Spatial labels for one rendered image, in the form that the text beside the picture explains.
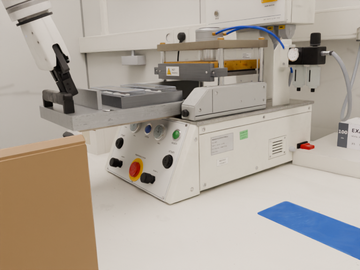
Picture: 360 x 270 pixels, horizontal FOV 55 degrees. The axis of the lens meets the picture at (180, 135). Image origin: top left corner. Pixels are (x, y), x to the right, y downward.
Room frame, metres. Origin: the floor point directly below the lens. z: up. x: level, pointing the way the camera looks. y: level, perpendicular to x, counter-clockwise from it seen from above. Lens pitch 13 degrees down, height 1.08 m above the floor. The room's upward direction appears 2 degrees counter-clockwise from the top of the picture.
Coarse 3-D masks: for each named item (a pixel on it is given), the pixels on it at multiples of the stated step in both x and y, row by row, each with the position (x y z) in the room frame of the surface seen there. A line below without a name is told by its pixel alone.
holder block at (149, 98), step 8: (104, 96) 0.80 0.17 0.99; (112, 96) 0.76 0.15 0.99; (120, 96) 0.74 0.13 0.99; (128, 96) 0.74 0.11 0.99; (136, 96) 0.75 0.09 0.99; (144, 96) 0.77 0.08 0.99; (152, 96) 0.78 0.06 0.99; (160, 96) 0.79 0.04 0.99; (168, 96) 0.81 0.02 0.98; (176, 96) 0.82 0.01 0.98; (104, 104) 0.80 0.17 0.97; (112, 104) 0.77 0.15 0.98; (120, 104) 0.74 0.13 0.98; (128, 104) 0.74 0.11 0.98; (136, 104) 0.75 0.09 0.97; (144, 104) 0.77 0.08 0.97; (152, 104) 0.78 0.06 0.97
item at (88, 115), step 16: (80, 96) 0.80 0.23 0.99; (96, 96) 0.73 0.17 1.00; (48, 112) 0.78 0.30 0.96; (80, 112) 0.70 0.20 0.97; (96, 112) 0.69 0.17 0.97; (112, 112) 0.71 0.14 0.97; (128, 112) 0.73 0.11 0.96; (144, 112) 0.75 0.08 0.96; (160, 112) 0.78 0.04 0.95; (176, 112) 0.81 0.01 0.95; (80, 128) 0.67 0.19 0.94; (96, 128) 0.71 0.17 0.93
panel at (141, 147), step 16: (128, 128) 0.97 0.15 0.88; (144, 128) 0.91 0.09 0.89; (176, 128) 0.81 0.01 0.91; (128, 144) 0.94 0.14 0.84; (144, 144) 0.88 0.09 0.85; (160, 144) 0.83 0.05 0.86; (176, 144) 0.78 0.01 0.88; (128, 160) 0.90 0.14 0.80; (144, 160) 0.85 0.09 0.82; (160, 160) 0.80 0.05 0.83; (176, 160) 0.76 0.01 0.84; (128, 176) 0.87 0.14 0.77; (160, 176) 0.78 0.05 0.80; (160, 192) 0.75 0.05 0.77
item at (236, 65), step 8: (208, 56) 1.00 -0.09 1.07; (216, 64) 0.89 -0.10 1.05; (224, 64) 0.91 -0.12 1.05; (232, 64) 0.93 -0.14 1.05; (240, 64) 0.95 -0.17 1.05; (248, 64) 0.94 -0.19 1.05; (256, 64) 0.98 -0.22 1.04; (232, 72) 0.93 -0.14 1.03; (240, 72) 0.95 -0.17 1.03; (248, 72) 0.96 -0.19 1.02; (256, 72) 0.98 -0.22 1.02
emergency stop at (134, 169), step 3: (135, 162) 0.86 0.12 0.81; (138, 162) 0.86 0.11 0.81; (132, 165) 0.86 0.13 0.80; (135, 165) 0.85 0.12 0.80; (138, 165) 0.85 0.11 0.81; (129, 168) 0.87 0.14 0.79; (132, 168) 0.86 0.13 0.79; (135, 168) 0.85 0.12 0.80; (138, 168) 0.84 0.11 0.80; (129, 171) 0.86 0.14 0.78; (132, 171) 0.85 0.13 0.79; (135, 171) 0.84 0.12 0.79; (138, 171) 0.84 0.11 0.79; (132, 174) 0.85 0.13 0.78; (135, 174) 0.84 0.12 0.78
